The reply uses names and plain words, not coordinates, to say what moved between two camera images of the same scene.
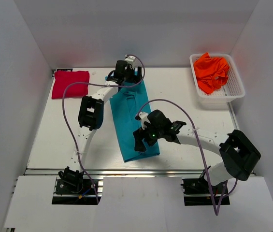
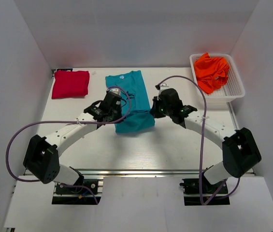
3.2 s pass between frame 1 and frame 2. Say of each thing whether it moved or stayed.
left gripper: moved
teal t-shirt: moved
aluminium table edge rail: stayed
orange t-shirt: stayed
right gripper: moved
